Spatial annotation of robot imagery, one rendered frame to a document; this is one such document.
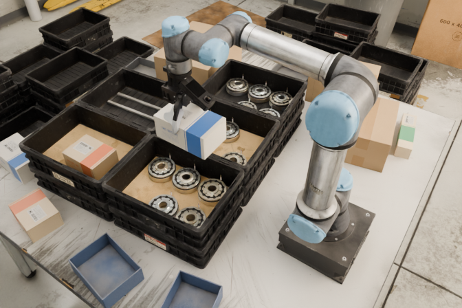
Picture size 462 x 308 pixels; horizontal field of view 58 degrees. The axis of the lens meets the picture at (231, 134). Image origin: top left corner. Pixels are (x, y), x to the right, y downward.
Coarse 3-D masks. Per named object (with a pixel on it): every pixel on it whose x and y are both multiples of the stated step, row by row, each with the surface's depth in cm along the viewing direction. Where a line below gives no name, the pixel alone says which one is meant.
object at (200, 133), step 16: (160, 112) 136; (192, 112) 136; (208, 112) 136; (160, 128) 136; (192, 128) 130; (208, 128) 130; (224, 128) 135; (176, 144) 137; (192, 144) 131; (208, 144) 131
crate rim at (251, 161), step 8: (232, 104) 172; (248, 112) 169; (256, 112) 169; (272, 120) 165; (272, 128) 162; (272, 136) 161; (264, 144) 155; (256, 152) 152; (224, 160) 149; (248, 160) 149; (248, 168) 148
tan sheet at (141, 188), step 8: (152, 160) 163; (144, 168) 160; (176, 168) 160; (144, 176) 157; (136, 184) 154; (144, 184) 154; (152, 184) 154; (160, 184) 154; (168, 184) 154; (128, 192) 151; (136, 192) 151; (144, 192) 151; (152, 192) 151; (160, 192) 151; (168, 192) 151; (176, 192) 151; (192, 192) 151; (144, 200) 149; (184, 200) 149; (192, 200) 149; (200, 208) 146; (208, 208) 146
